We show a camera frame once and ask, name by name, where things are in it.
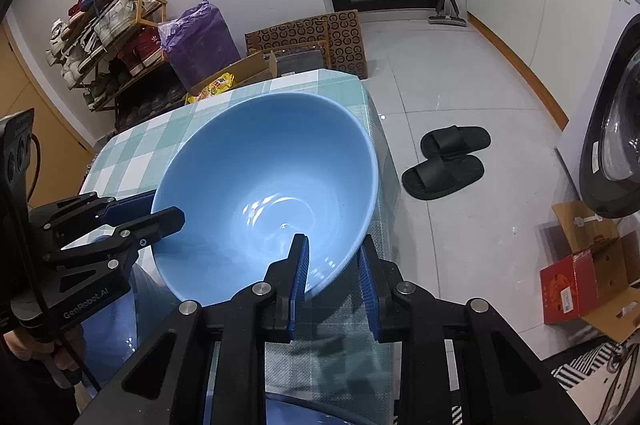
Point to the grey plastic packet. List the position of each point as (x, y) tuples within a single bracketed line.
[(300, 62)]

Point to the black white striped rug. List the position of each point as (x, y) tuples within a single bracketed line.
[(590, 365)]

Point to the orange wooden door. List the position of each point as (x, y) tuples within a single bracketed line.
[(45, 115)]

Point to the white washing machine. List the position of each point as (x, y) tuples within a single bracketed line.
[(620, 145)]

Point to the person's left forearm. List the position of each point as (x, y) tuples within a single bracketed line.
[(30, 395)]

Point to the light blue bowl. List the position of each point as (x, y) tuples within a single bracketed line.
[(265, 165), (112, 330)]

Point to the open plain cardboard box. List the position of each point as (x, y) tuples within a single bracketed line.
[(245, 67)]

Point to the yellow snack packet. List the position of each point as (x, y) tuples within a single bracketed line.
[(215, 87)]

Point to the dark blue bowl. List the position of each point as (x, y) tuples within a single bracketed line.
[(310, 412)]

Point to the person's left hand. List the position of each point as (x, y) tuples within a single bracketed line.
[(67, 355)]

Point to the purple plastic bag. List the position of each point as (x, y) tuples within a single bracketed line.
[(200, 45)]

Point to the black slipper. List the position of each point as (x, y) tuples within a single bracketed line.
[(440, 177), (455, 140)]

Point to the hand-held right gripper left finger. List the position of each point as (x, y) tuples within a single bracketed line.
[(300, 270)]

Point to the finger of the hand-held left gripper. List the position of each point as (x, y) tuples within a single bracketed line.
[(132, 205), (155, 225)]

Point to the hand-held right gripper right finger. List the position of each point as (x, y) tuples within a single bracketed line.
[(370, 290)]

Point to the red and brown cardboard box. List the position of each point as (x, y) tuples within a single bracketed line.
[(570, 290)]

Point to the table with checked cloth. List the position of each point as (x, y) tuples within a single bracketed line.
[(140, 145)]

